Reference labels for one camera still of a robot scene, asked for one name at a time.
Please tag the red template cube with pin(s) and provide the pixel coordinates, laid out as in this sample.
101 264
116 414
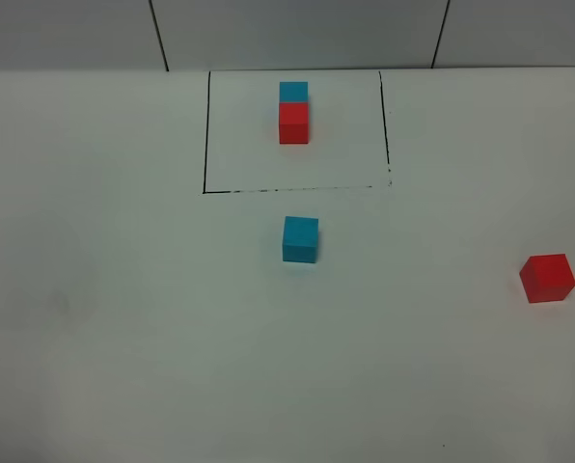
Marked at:
294 123

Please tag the blue template cube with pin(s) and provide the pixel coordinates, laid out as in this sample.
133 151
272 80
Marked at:
293 92

